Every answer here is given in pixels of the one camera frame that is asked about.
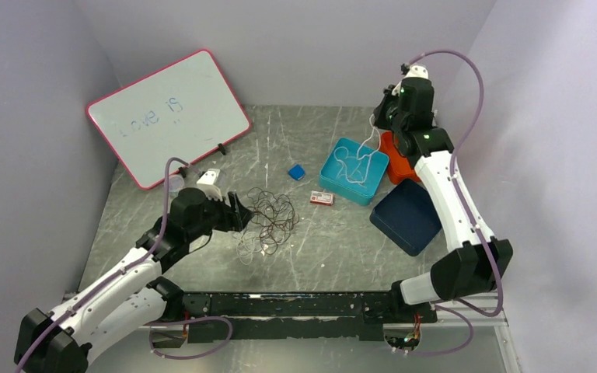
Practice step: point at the small clear plastic cup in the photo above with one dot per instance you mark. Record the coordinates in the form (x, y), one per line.
(175, 184)

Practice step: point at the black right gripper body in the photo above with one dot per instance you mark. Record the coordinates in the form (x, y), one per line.
(387, 116)

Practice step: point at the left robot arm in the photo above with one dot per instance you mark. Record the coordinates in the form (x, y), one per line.
(133, 293)

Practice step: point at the pink framed whiteboard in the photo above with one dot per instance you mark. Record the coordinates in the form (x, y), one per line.
(186, 110)

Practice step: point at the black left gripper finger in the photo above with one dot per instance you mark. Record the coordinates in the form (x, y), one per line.
(234, 201)
(241, 217)

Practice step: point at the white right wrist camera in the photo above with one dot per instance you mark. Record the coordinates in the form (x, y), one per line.
(414, 71)

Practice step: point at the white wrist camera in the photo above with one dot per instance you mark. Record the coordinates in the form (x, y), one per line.
(414, 71)
(209, 184)

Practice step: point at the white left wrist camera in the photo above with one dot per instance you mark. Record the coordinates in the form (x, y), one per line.
(209, 184)

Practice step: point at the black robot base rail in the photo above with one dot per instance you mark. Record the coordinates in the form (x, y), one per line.
(271, 316)

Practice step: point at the orange plastic bin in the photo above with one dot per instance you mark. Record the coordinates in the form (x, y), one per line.
(398, 168)

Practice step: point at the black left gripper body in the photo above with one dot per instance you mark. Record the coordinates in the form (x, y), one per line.
(217, 217)

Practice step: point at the red white small card box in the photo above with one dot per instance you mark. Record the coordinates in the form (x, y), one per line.
(322, 198)

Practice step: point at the small blue stamp block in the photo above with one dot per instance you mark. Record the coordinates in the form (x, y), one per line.
(296, 172)

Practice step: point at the dark blue plastic bin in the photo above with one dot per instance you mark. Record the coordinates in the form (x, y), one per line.
(407, 216)

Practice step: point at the light blue plastic bin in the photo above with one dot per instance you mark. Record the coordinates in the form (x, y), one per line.
(353, 171)

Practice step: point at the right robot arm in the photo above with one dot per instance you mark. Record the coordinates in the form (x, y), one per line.
(476, 258)

